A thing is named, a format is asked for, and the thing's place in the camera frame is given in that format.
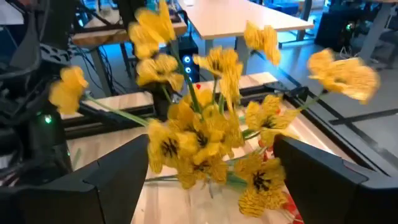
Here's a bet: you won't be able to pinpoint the black computer tower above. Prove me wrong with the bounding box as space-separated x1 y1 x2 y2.
178 37 201 83

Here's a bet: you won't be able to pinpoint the short yellow flower bunch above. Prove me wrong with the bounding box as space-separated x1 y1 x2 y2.
146 90 301 218

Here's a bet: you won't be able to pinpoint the black equipment boxes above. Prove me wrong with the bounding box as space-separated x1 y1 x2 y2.
313 11 365 54

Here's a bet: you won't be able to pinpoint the light wooden side table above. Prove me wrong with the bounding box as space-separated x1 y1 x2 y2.
177 0 315 75

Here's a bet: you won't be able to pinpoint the black aluminium table frame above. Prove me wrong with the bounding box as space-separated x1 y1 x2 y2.
60 81 398 178

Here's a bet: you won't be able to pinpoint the red flower bunch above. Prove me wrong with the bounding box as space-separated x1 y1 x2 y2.
279 191 305 224

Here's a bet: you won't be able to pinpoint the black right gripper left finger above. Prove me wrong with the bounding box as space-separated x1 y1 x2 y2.
0 134 149 224

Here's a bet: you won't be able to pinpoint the wooden workbench table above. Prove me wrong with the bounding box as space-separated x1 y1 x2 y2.
70 12 188 97

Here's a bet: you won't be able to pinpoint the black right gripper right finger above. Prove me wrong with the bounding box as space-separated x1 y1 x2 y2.
272 134 398 224

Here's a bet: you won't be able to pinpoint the long-stemmed yellow flower bunch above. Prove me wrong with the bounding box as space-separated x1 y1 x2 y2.
48 0 382 129

